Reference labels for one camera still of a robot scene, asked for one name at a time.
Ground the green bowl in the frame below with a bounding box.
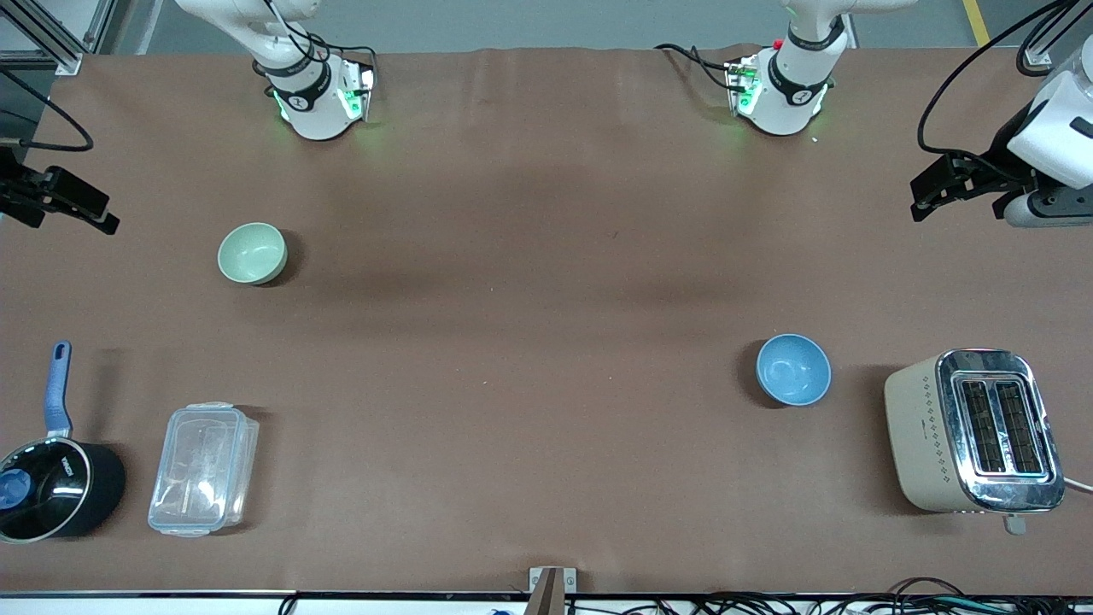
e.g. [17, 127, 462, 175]
[217, 222, 289, 287]

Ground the blue bowl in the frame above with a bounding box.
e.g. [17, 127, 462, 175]
[756, 333, 833, 407]

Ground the yellow floor tape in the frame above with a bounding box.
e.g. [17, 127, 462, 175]
[962, 0, 992, 48]

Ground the beige chrome toaster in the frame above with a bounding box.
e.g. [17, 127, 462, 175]
[884, 348, 1067, 537]

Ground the clear plastic food container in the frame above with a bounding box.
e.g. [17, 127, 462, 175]
[147, 401, 260, 539]

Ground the glass lid blue knob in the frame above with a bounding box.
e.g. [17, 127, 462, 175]
[0, 437, 92, 544]

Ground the brown table cover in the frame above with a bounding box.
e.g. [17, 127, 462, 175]
[0, 44, 1093, 597]

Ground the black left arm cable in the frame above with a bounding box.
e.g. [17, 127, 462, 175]
[917, 0, 1080, 177]

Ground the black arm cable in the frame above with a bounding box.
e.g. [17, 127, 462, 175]
[917, 0, 1080, 177]
[0, 68, 94, 154]

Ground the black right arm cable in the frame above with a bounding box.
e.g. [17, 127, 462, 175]
[0, 68, 94, 154]

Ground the aluminium frame profile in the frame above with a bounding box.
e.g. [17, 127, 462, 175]
[0, 0, 117, 77]

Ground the black saucepan blue handle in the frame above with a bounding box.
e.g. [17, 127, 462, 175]
[0, 341, 128, 545]

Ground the black left base cable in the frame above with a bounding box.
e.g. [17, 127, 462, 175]
[655, 43, 737, 91]

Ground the black base cable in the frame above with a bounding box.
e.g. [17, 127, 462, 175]
[265, 0, 379, 69]
[655, 43, 737, 91]

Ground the black right base cable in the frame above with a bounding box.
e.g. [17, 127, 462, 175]
[265, 0, 379, 69]

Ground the looped black cable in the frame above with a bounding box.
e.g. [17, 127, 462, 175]
[888, 577, 971, 609]

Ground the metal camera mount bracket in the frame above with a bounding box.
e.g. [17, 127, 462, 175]
[527, 565, 579, 615]

